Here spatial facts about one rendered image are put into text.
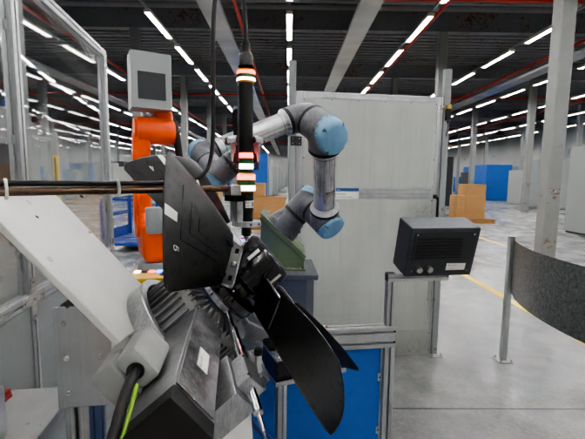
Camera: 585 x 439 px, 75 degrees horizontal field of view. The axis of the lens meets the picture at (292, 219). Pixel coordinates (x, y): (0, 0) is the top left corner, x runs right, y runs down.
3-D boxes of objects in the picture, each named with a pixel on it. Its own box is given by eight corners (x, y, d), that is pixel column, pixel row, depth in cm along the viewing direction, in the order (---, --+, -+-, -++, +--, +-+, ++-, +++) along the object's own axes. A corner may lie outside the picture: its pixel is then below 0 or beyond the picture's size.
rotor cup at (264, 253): (210, 288, 75) (260, 246, 76) (201, 257, 88) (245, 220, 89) (254, 329, 82) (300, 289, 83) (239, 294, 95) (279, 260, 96)
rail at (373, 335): (137, 361, 128) (137, 339, 127) (140, 356, 131) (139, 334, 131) (395, 347, 141) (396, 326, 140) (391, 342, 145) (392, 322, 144)
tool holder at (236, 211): (236, 229, 87) (236, 185, 86) (218, 226, 93) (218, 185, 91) (266, 226, 94) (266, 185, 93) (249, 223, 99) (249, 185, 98)
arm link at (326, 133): (326, 215, 170) (326, 100, 132) (346, 235, 160) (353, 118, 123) (302, 226, 166) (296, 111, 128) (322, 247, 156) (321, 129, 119)
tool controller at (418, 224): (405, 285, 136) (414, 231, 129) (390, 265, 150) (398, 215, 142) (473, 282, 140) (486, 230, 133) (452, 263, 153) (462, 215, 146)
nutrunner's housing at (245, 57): (245, 237, 91) (244, 36, 86) (235, 235, 94) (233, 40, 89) (257, 235, 94) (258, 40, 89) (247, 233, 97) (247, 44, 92)
